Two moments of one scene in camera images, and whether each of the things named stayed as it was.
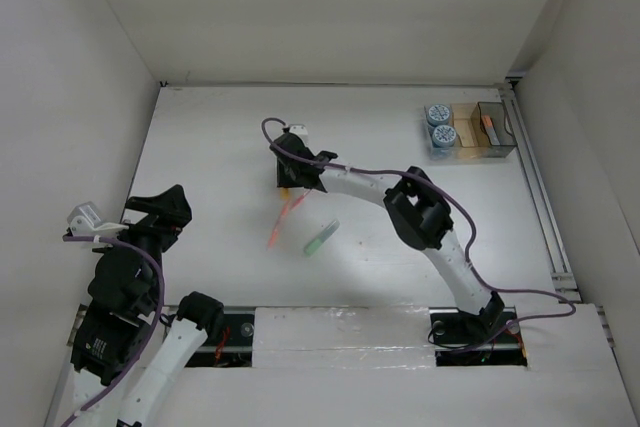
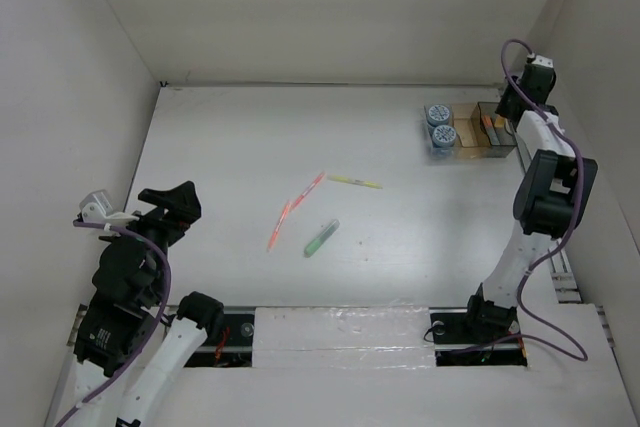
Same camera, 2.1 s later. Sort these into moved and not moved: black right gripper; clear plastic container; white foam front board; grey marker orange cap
Moved: black right gripper
Not moved: grey marker orange cap; white foam front board; clear plastic container
